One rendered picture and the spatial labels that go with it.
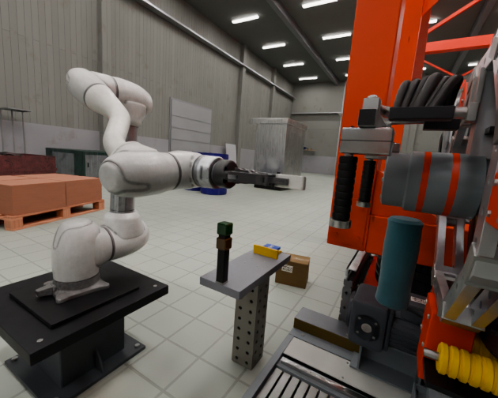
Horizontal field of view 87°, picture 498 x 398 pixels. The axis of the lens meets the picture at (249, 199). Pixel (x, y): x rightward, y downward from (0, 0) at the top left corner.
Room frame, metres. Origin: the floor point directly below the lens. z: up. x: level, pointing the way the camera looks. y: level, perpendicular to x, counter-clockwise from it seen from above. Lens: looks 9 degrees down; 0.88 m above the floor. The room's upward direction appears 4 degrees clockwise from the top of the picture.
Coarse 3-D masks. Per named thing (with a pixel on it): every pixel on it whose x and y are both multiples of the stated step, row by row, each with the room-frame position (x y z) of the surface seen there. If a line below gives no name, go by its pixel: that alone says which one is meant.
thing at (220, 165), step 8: (224, 160) 0.68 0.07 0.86; (232, 160) 0.69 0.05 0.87; (216, 168) 0.67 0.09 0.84; (224, 168) 0.67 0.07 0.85; (232, 168) 0.69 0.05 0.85; (216, 176) 0.67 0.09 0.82; (224, 176) 0.65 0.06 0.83; (216, 184) 0.68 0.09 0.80; (224, 184) 0.66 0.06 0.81; (232, 184) 0.69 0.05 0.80
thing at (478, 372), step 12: (444, 348) 0.46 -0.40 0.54; (456, 348) 0.46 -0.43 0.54; (444, 360) 0.45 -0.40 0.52; (456, 360) 0.44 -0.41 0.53; (468, 360) 0.44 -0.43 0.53; (480, 360) 0.44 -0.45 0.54; (444, 372) 0.45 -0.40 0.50; (456, 372) 0.44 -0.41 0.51; (468, 372) 0.43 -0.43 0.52; (480, 372) 0.42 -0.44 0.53; (492, 372) 0.42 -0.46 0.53; (480, 384) 0.42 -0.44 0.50; (492, 384) 0.41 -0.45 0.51
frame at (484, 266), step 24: (456, 144) 0.77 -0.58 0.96; (480, 216) 0.37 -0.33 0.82; (456, 240) 0.71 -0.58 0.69; (480, 240) 0.35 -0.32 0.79; (456, 264) 0.66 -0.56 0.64; (480, 264) 0.35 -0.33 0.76; (456, 288) 0.42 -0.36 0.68; (480, 288) 0.36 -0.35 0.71; (456, 312) 0.43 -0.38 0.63; (480, 312) 0.42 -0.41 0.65
